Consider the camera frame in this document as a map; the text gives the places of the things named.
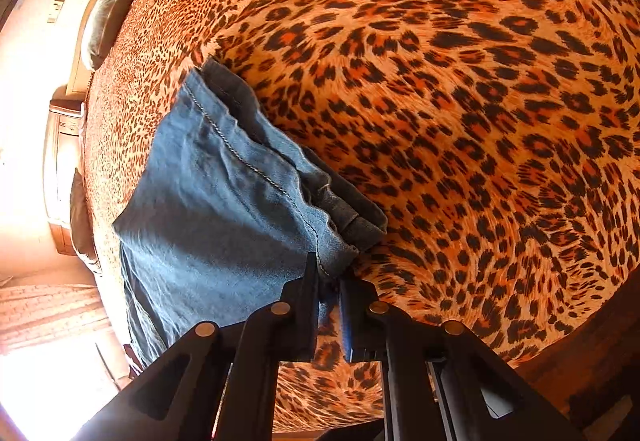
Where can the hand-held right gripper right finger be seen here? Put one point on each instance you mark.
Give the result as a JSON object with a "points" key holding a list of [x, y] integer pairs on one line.
{"points": [[346, 316]]}

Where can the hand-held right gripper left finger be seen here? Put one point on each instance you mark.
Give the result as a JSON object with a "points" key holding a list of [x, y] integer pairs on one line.
{"points": [[316, 301]]}

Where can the blue denim pants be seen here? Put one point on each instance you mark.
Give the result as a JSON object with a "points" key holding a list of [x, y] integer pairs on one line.
{"points": [[210, 211]]}

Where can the leopard print blanket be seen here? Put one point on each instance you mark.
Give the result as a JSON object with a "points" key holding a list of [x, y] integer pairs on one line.
{"points": [[450, 96]]}

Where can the grey pillow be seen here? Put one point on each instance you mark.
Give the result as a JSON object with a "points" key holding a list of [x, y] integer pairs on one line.
{"points": [[112, 6], [80, 216]]}

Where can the patterned pink curtain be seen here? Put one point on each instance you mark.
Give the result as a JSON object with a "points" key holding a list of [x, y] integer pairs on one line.
{"points": [[50, 316]]}

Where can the wall switch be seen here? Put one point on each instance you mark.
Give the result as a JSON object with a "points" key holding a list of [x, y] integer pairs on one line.
{"points": [[56, 10]]}

